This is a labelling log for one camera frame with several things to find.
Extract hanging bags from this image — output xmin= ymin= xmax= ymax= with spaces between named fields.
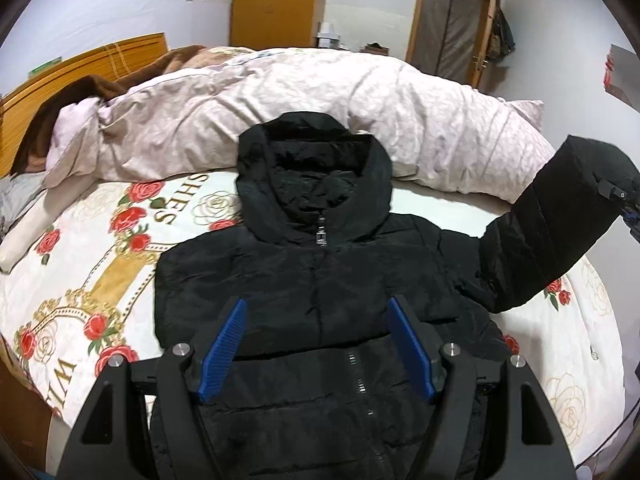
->
xmin=487 ymin=7 xmax=516 ymax=64

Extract pink patterned duvet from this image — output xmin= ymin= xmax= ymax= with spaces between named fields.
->
xmin=42 ymin=47 xmax=558 ymax=206

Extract wooden framed mesh door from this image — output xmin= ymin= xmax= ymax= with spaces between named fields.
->
xmin=405 ymin=0 xmax=501 ymax=92

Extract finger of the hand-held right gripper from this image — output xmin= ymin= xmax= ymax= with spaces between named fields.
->
xmin=597 ymin=179 xmax=640 ymax=242

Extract white box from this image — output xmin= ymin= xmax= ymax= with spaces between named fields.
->
xmin=315 ymin=22 xmax=344 ymax=51

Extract wooden headboard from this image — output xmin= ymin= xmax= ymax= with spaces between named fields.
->
xmin=0 ymin=32 xmax=168 ymax=178

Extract white long pillow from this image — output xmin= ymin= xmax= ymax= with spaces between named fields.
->
xmin=0 ymin=200 xmax=67 ymax=274

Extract grey red wall hanging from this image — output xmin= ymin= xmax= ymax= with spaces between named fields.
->
xmin=604 ymin=44 xmax=640 ymax=111

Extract orange wooden door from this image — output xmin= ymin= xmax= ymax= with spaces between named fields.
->
xmin=229 ymin=0 xmax=328 ymax=52

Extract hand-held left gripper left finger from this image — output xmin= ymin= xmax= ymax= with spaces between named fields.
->
xmin=55 ymin=298 xmax=249 ymax=480

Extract wooden bedside cabinet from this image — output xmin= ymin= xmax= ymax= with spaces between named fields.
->
xmin=0 ymin=354 xmax=54 ymax=462

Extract brown fleece blanket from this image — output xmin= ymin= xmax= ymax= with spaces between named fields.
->
xmin=10 ymin=45 xmax=208 ymax=178

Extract black hooded puffer jacket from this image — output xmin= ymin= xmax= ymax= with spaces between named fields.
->
xmin=150 ymin=111 xmax=640 ymax=480

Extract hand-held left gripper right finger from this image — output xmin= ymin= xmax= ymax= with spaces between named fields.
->
xmin=387 ymin=295 xmax=577 ymax=480

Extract grey pillow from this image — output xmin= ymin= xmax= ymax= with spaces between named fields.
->
xmin=0 ymin=172 xmax=47 ymax=241

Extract rose printed blanket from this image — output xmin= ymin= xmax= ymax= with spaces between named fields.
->
xmin=0 ymin=167 xmax=628 ymax=467

